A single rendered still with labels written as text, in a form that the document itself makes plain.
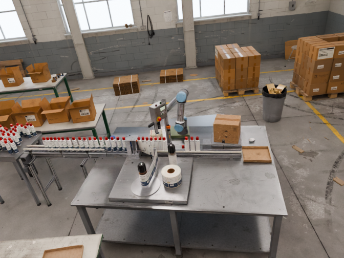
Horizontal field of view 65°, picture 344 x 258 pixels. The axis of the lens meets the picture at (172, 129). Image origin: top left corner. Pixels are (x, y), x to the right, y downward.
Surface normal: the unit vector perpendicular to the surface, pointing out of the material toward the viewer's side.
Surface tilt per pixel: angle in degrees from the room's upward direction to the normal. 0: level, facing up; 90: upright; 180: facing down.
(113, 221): 0
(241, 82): 87
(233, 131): 90
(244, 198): 0
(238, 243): 1
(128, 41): 90
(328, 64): 90
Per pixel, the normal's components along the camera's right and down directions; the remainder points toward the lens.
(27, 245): -0.11, -0.84
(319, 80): 0.04, 0.56
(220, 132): -0.31, 0.53
